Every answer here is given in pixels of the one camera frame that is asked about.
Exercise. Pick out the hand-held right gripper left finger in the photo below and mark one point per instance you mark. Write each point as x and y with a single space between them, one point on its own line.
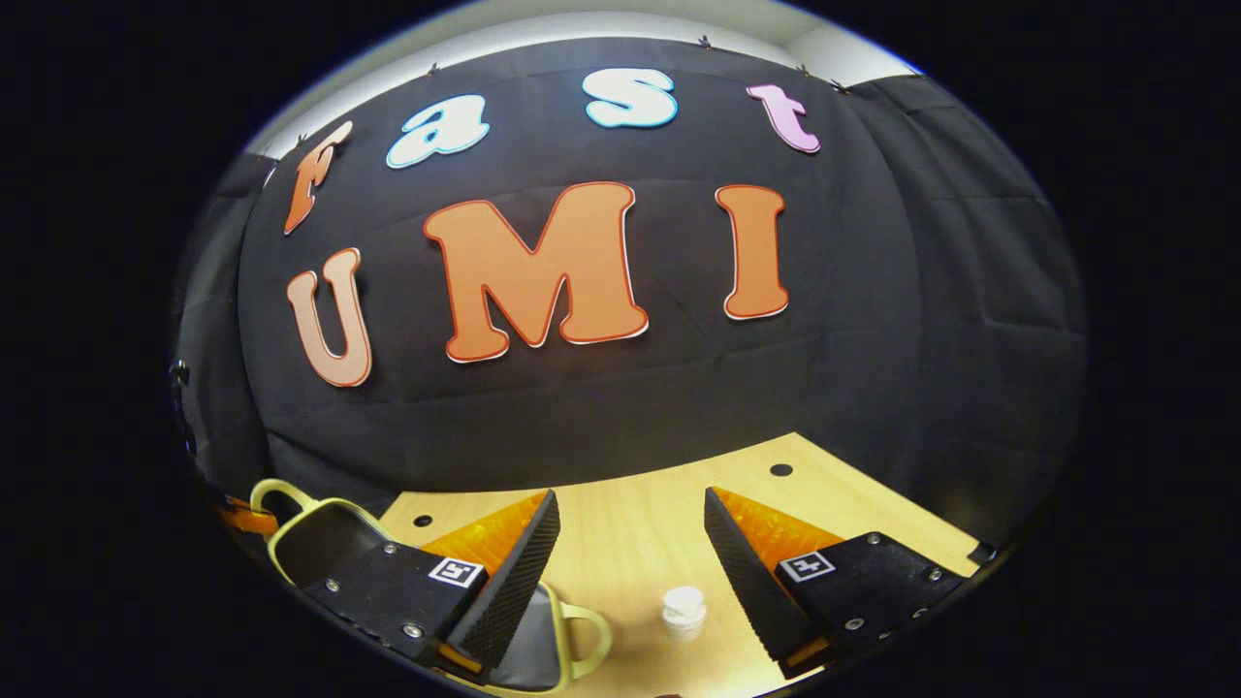
519 582

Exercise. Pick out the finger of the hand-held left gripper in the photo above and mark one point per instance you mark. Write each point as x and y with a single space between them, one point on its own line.
247 519

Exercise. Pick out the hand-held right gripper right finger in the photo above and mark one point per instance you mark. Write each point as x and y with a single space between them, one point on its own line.
747 582

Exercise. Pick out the white squeeze tube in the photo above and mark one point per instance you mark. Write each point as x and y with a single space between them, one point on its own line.
684 613

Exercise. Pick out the small yellow suitcase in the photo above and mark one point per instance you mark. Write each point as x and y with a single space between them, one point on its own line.
320 543

